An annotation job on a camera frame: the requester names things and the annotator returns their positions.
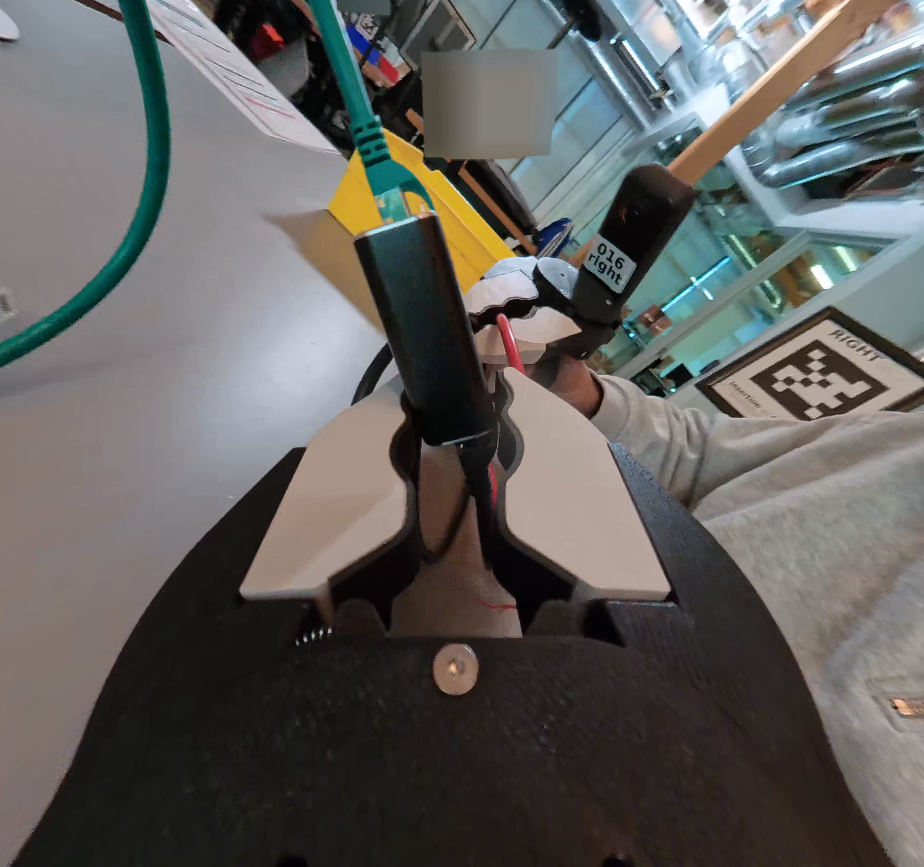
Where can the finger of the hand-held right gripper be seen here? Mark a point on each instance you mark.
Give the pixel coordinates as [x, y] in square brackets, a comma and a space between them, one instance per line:
[548, 329]
[505, 289]

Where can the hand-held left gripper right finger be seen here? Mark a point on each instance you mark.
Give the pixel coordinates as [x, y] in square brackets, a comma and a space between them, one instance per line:
[585, 506]

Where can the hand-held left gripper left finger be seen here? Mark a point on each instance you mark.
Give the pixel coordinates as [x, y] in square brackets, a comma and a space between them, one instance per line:
[332, 513]

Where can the yellow storage bin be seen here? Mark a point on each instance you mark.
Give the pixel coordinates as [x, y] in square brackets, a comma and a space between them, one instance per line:
[469, 232]

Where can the black network adapter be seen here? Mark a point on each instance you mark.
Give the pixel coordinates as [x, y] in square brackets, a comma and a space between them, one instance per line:
[426, 333]

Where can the person's right forearm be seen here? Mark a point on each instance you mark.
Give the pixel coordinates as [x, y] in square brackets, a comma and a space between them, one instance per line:
[650, 419]

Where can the grey desk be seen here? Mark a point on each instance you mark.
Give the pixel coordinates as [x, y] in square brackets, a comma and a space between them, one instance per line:
[216, 268]

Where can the person's right hand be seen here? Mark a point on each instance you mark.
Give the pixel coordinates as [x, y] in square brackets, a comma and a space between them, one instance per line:
[574, 380]

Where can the wooden beam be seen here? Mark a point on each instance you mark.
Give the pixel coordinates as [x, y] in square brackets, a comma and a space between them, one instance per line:
[779, 80]

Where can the framed marker sign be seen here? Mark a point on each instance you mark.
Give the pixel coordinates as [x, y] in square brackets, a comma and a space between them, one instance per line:
[816, 376]

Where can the person's grey sweatshirt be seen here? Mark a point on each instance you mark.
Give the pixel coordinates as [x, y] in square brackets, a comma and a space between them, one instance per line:
[830, 557]

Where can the white paper sheet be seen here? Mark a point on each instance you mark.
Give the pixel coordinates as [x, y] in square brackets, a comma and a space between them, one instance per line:
[216, 59]

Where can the silver ventilation duct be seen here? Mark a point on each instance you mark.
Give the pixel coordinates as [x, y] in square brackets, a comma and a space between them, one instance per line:
[830, 152]

